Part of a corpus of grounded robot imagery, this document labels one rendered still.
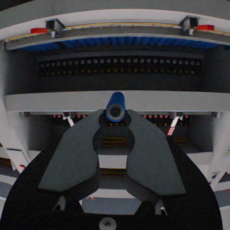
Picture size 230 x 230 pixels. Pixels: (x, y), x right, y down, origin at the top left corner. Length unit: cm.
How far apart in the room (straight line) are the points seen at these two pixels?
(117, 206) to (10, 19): 86
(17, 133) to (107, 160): 29
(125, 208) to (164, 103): 64
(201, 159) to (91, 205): 61
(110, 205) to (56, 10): 84
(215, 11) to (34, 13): 34
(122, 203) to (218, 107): 68
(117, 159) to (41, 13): 40
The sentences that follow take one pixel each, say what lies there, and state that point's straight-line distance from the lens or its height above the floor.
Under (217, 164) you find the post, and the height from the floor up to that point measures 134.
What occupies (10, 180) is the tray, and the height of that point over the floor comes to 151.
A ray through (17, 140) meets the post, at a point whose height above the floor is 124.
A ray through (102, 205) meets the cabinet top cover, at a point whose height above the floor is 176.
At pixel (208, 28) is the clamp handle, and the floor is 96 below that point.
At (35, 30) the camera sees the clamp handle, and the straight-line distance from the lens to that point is 25.
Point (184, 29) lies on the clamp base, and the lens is 31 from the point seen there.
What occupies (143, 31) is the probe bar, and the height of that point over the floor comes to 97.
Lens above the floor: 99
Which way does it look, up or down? 31 degrees up
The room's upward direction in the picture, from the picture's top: 178 degrees clockwise
